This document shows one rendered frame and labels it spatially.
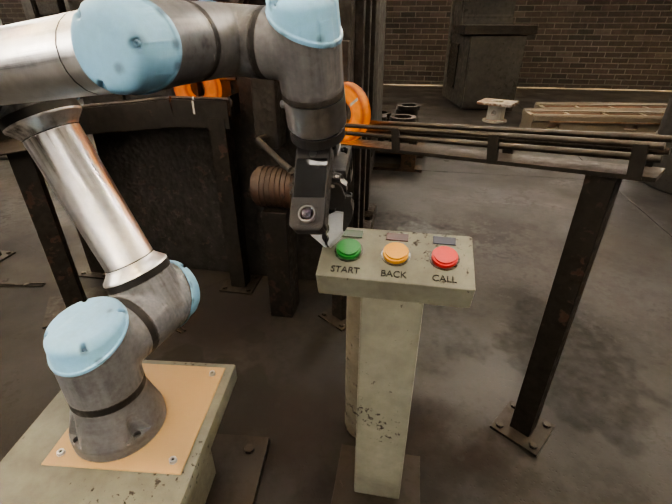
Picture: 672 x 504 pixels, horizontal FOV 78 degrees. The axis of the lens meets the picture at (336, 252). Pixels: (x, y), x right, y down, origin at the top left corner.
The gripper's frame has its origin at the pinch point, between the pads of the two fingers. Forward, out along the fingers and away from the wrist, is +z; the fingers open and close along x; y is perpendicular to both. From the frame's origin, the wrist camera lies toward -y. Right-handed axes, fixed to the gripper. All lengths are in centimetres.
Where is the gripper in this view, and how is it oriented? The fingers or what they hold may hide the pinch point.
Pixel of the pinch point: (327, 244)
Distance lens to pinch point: 66.4
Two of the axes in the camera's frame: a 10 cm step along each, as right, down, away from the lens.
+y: 1.6, -7.4, 6.5
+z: 0.7, 6.6, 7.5
